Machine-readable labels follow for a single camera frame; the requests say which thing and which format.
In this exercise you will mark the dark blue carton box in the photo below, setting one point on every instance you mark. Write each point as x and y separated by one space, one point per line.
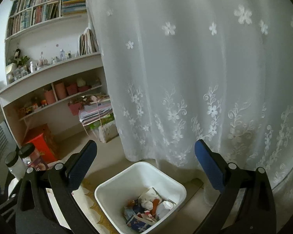
139 224

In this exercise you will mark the white snack wrapper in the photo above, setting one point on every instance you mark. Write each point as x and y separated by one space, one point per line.
149 195

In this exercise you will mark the white shelf unit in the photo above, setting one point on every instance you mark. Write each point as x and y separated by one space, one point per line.
51 58

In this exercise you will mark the red box on floor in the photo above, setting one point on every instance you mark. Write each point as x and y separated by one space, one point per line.
43 140

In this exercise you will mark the light blue carton box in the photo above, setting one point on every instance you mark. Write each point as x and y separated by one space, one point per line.
129 212

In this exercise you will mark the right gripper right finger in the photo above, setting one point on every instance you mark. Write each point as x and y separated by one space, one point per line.
245 204

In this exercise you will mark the pink basket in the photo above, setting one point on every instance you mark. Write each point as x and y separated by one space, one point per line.
75 108

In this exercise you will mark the stack of papers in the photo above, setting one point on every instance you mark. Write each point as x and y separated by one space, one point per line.
97 116

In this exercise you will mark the white plastic bag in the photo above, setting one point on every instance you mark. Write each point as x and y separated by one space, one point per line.
163 209

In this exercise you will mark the floral tablecloth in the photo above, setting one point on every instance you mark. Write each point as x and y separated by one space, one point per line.
84 196

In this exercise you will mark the purple label snack jar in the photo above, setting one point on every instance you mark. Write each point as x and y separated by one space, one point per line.
31 157

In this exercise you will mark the clear jar with nuts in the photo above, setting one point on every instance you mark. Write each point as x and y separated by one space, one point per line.
15 165

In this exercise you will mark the white lace curtain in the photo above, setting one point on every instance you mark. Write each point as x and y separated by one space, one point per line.
218 70

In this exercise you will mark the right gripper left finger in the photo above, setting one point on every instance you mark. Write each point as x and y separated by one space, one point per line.
45 202

